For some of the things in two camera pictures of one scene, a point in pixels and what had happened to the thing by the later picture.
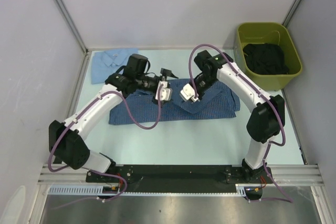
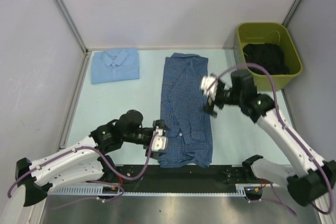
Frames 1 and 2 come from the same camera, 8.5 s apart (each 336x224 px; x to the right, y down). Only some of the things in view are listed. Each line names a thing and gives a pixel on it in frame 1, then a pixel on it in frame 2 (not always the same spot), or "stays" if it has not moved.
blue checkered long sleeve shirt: x=140 y=107 -> x=189 y=139
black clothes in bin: x=265 y=59 stays
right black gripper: x=200 y=95 -> x=221 y=86
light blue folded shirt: x=105 y=62 stays
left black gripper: x=166 y=73 -> x=161 y=124
